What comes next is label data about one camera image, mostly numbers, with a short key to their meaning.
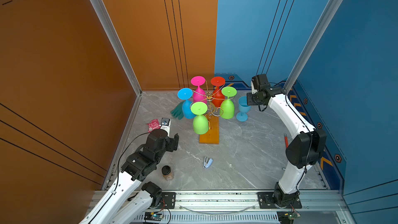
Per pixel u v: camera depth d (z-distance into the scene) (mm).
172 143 645
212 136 943
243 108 871
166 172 731
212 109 828
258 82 682
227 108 802
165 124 619
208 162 831
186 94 739
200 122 727
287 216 705
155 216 706
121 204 444
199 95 831
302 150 472
